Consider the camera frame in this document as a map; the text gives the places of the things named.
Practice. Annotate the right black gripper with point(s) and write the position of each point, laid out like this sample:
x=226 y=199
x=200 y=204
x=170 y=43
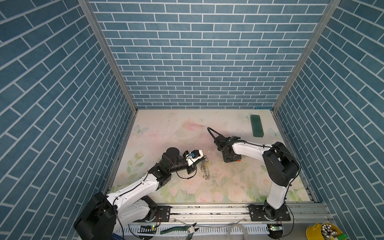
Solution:
x=235 y=158

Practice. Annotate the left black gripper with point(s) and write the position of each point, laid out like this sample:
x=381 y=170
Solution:
x=191 y=169

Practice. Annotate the metal key organizer ring plate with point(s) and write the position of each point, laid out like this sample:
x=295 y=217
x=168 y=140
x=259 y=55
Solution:
x=205 y=169

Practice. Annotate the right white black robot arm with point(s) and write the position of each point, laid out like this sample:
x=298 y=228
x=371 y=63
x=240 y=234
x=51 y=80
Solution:
x=282 y=167

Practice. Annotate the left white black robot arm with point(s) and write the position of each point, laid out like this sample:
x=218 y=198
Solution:
x=104 y=214

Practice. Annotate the green rectangular block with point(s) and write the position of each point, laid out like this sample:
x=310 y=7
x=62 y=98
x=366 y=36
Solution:
x=257 y=126

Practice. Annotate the clear plastic tube loop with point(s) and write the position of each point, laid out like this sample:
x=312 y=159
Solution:
x=237 y=229

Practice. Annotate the yellow cup with screws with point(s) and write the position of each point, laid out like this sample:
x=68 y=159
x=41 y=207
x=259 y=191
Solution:
x=325 y=231

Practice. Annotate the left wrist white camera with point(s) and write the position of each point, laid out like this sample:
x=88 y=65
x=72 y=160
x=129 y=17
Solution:
x=191 y=157

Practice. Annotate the aluminium mounting rail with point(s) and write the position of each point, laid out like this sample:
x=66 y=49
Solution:
x=213 y=221

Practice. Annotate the green handled pliers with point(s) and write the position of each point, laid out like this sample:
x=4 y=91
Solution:
x=190 y=229

